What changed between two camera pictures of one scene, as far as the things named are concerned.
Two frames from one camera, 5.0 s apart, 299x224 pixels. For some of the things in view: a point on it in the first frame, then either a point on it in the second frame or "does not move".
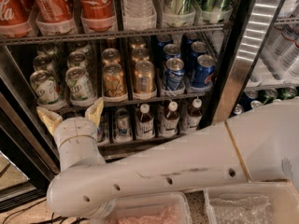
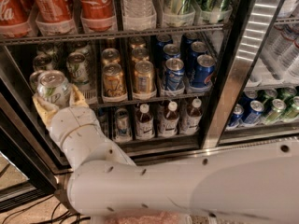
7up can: x=82 y=91 to x=53 y=87
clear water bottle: x=137 y=7 does not move
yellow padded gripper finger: x=94 y=111 to x=77 y=98
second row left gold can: x=111 y=55 does not move
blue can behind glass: x=238 y=109 does not move
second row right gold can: x=139 y=54 does not move
